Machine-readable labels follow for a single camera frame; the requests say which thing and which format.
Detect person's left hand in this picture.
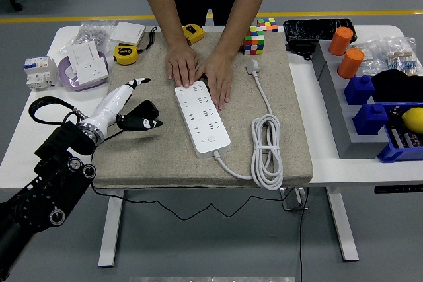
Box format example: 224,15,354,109
194,52,234,111

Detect person's right hand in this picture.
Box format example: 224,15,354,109
165,44,200,90

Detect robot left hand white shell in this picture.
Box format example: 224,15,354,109
79,77,164,144

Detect black plug adapter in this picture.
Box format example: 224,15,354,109
130,99,160,118

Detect white power strip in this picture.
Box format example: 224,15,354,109
174,80,231,160

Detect thin black plug cord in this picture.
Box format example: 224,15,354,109
89,128,287,222

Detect boxy yellow tape measure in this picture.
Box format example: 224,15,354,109
182,24,206,46

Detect grey-brown mat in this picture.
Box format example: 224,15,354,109
91,30,314,190

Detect purple bowl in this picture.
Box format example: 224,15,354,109
58,51,112,92

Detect large rubik's cube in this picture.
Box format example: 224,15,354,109
243,26,266,55

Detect round yellow tape measure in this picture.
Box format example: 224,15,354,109
113,44,139,66

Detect small rubik's cube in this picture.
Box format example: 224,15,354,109
256,17,278,33

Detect clear bag of screws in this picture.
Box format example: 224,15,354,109
58,20,116,55

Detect white circuit breaker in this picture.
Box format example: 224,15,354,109
23,56,59,92

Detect black adapter box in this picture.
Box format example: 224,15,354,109
286,41,317,61

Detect black glossy tray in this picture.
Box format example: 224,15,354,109
283,18,358,45

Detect orange cylinder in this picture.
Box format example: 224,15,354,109
328,26,354,57
336,48,365,80

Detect white table leg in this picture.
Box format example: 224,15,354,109
98,189,125,268
325,186,360,262

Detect grey stepped block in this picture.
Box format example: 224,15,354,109
311,41,391,160

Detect small blue block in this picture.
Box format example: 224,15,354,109
343,75,376,106

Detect clear bag with parts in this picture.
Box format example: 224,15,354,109
352,39,391,77

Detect large blue block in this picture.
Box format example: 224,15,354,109
352,102,391,136

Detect black cloth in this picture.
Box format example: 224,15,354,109
370,69,423,104

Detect clear bag of resistors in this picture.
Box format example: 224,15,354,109
379,36,419,77

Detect blue plastic bin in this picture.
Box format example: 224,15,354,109
377,102,423,164

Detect dark cylindrical parts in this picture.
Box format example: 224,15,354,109
391,126,423,149

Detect yellow lemon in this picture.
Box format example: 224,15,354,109
401,107,423,135

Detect black table control panel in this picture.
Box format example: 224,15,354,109
374,184,423,194

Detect white power strip cord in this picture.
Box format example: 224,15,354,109
213,59,284,192

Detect white wall socket panel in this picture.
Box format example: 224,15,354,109
71,58,110,87

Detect black wrist strap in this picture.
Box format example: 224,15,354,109
138,26,158,54

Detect white wall switch panel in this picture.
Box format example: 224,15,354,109
67,42,102,68

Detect white flat switch box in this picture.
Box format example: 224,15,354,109
108,21,147,45

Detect silver metal bracket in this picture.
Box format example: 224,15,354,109
280,186,309,212

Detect black hanging cable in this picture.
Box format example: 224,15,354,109
298,186,311,282

